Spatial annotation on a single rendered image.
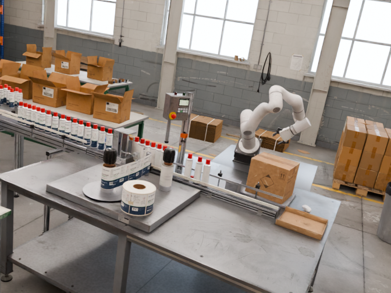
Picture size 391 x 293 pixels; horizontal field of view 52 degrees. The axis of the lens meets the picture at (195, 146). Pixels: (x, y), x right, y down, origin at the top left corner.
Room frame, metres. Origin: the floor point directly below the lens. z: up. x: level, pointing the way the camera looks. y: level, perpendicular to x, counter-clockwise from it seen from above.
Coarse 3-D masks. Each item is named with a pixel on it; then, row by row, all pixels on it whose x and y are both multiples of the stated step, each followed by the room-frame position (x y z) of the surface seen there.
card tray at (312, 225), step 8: (288, 208) 2.64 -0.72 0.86; (280, 216) 2.54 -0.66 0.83; (288, 216) 2.55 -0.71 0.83; (296, 216) 2.58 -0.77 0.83; (304, 216) 2.59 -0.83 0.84; (312, 216) 2.57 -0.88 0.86; (280, 224) 2.40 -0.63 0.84; (288, 224) 2.38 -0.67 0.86; (296, 224) 2.45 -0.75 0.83; (304, 224) 2.47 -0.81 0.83; (312, 224) 2.49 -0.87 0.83; (320, 224) 2.51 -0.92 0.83; (304, 232) 2.33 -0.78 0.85; (312, 232) 2.31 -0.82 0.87; (320, 232) 2.39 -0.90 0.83
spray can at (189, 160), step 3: (189, 153) 2.82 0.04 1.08; (192, 153) 2.83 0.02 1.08; (189, 156) 2.82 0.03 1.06; (186, 159) 2.82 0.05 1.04; (189, 159) 2.81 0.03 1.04; (192, 159) 2.82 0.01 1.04; (186, 162) 2.82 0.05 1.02; (189, 162) 2.81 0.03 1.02; (192, 162) 2.82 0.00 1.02; (186, 165) 2.81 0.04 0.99; (189, 165) 2.81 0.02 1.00; (186, 168) 2.81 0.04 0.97; (189, 168) 2.81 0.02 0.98; (186, 171) 2.81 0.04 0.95; (189, 171) 2.81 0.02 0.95; (186, 174) 2.81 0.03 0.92; (189, 174) 2.81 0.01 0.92
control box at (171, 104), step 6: (168, 96) 2.95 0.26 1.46; (174, 96) 2.93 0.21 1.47; (180, 96) 2.96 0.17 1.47; (186, 96) 2.99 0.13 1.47; (168, 102) 2.93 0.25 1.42; (174, 102) 2.93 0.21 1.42; (168, 108) 2.92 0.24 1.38; (174, 108) 2.93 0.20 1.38; (168, 114) 2.92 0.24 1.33; (180, 114) 2.96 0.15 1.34; (186, 114) 2.99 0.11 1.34
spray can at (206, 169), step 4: (208, 160) 2.75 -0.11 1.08; (204, 164) 2.77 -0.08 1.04; (208, 164) 2.75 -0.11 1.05; (204, 168) 2.75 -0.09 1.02; (208, 168) 2.74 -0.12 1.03; (204, 172) 2.74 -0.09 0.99; (208, 172) 2.75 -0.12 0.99; (204, 176) 2.74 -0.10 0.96; (208, 176) 2.75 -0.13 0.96; (204, 180) 2.74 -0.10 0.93
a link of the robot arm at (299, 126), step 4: (296, 120) 3.39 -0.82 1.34; (304, 120) 3.34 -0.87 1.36; (308, 120) 3.36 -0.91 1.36; (296, 124) 3.35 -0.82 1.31; (300, 124) 3.33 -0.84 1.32; (304, 124) 3.32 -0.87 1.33; (308, 124) 3.32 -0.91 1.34; (296, 128) 3.34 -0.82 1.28; (300, 128) 3.33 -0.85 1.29; (304, 128) 3.33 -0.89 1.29; (296, 132) 3.34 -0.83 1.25
